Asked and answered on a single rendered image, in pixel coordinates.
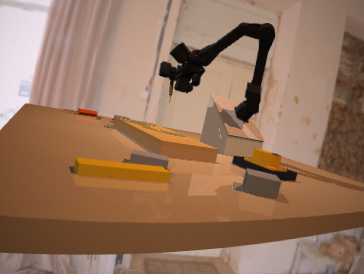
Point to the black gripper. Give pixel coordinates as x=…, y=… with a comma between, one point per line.
x=168, y=71

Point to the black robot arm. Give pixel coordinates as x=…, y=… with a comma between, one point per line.
x=265, y=33

